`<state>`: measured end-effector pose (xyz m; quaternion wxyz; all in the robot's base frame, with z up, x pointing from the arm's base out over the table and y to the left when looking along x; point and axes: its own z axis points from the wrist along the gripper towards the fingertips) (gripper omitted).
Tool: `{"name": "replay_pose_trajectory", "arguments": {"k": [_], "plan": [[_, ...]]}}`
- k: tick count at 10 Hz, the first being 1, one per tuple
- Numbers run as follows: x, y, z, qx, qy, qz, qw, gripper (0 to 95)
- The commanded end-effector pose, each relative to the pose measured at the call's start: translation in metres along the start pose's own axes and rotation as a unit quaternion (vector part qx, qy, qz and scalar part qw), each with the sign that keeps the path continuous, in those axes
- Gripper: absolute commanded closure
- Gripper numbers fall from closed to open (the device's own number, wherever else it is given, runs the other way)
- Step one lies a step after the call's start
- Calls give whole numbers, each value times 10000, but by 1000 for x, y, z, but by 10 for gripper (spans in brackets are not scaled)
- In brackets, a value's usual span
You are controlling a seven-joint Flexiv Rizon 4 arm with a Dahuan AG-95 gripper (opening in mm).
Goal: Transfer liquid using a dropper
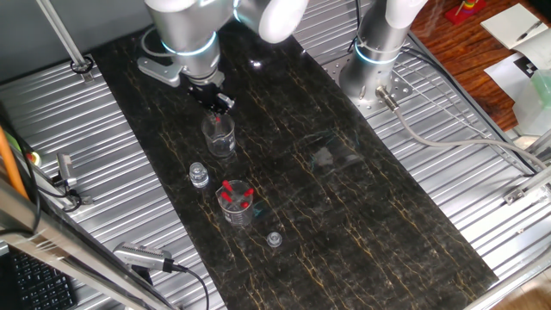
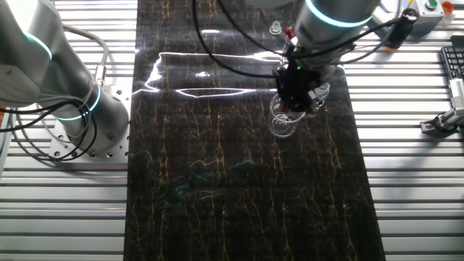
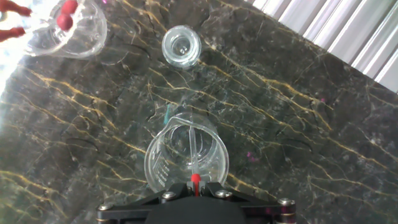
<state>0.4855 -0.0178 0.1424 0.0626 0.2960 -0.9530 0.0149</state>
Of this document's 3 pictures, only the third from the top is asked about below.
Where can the empty glass beaker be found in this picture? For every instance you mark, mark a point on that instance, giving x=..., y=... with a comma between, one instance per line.
x=168, y=161

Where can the red-tipped metal tongs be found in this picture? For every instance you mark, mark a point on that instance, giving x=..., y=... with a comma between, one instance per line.
x=12, y=6

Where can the small clear glass bottle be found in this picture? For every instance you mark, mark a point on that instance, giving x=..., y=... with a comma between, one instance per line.
x=182, y=46

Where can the glass beaker holding droppers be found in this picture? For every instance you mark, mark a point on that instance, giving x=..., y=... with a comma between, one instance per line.
x=87, y=40

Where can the dark marble pattern mat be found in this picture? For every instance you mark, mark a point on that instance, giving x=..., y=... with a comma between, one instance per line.
x=280, y=140

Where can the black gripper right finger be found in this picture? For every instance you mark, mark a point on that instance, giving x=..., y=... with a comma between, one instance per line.
x=215, y=188

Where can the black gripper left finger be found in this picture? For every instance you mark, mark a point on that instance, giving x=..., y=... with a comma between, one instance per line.
x=175, y=189

